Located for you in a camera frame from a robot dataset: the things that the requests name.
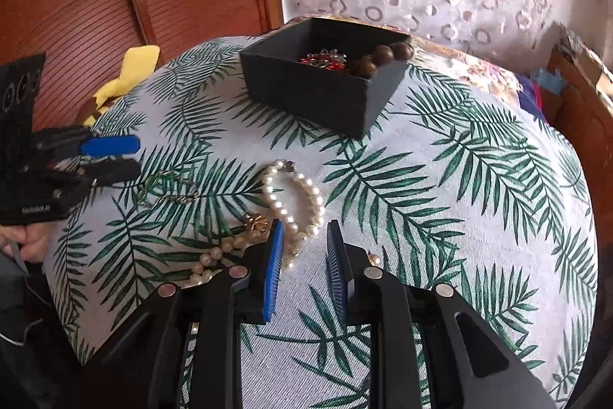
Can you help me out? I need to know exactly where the navy blue blanket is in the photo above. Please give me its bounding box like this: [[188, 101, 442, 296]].
[[515, 76, 551, 125]]

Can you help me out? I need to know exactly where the green pendant chain necklace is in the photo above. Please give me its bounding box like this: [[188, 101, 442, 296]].
[[138, 171, 200, 207]]

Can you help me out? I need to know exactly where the large wooden bead bracelet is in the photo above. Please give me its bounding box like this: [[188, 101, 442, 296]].
[[347, 43, 415, 79]]

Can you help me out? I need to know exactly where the black jewelry box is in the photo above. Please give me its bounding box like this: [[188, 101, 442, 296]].
[[239, 17, 413, 139]]

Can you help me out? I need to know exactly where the cardboard box on cabinet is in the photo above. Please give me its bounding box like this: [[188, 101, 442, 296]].
[[558, 23, 609, 86]]

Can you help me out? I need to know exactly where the pearl necklace with gold flower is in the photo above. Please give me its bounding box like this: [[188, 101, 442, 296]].
[[188, 212, 270, 288]]

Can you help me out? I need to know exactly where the yellow plush toy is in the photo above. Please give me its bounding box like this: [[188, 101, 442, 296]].
[[77, 45, 161, 127]]

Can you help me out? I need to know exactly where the blue paper bag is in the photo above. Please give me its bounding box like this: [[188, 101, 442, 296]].
[[536, 68, 570, 97]]

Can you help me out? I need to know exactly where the red bead jewelry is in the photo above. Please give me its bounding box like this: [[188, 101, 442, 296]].
[[299, 49, 348, 72]]

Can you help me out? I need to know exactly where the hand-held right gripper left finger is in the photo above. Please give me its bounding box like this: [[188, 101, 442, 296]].
[[89, 220, 285, 409]]

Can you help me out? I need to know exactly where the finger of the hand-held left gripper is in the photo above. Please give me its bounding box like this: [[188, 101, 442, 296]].
[[48, 158, 143, 200], [33, 126, 141, 161]]

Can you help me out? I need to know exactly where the wooden cabinet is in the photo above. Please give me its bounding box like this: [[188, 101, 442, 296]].
[[546, 21, 613, 146]]

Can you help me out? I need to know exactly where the white pearl bracelet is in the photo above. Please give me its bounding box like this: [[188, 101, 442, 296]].
[[261, 159, 326, 272]]

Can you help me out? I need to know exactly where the person's left hand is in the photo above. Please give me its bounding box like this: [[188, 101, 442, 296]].
[[0, 221, 49, 267]]

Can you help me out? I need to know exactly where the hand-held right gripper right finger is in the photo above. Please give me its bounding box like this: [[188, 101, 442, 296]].
[[326, 220, 556, 409]]

